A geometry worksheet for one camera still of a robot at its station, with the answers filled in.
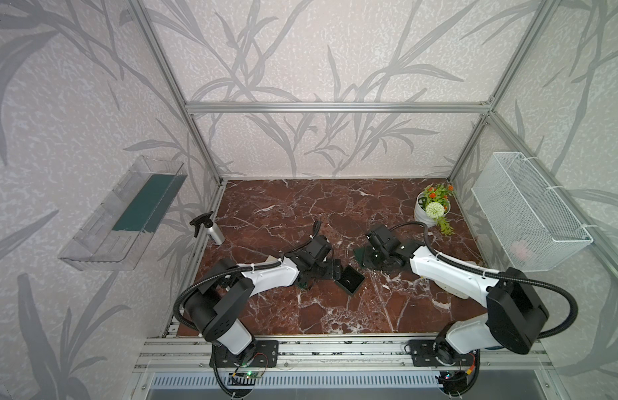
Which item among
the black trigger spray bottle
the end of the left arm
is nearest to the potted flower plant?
the end of the left arm

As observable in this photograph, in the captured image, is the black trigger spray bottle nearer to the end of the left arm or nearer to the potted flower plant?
the end of the left arm

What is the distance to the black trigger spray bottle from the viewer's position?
34.2 inches
